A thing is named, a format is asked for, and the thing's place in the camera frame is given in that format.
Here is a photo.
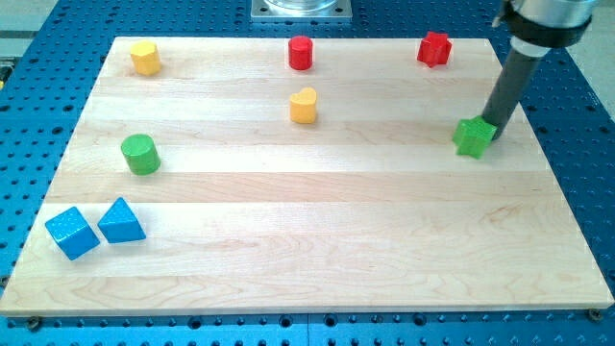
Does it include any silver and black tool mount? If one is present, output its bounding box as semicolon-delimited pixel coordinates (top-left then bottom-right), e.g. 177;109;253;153
492;0;598;58

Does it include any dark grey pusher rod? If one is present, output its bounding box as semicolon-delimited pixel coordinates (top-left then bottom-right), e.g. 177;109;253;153
481;47;543;140

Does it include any green star block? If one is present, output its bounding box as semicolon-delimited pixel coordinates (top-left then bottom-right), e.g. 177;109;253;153
453;115;498;160

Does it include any red star block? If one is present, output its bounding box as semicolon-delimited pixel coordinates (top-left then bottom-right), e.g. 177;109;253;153
417;31;453;68

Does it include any yellow heart block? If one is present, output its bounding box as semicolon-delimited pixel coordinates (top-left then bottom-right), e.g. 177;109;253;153
289;87;317;124

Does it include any red cylinder block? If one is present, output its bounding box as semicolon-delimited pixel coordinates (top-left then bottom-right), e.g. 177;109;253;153
288;36;313;70

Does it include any wooden board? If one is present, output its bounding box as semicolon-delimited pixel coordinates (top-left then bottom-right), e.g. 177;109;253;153
1;37;613;317

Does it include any yellow hexagon block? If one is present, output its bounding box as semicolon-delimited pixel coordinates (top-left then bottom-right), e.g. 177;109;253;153
130;40;161;76

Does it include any green cylinder block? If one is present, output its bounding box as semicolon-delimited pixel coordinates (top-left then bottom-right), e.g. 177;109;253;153
120;134;160;176

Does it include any blue triangle block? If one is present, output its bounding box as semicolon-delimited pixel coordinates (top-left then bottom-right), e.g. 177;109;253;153
97;197;146;243

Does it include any blue perforated table plate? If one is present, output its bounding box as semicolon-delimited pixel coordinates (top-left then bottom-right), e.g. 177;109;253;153
1;1;614;345

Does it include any blue cube block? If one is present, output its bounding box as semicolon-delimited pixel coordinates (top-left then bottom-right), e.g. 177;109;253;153
44;207;100;260

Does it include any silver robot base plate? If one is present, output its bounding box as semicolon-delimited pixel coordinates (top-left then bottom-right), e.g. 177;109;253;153
250;0;353;22

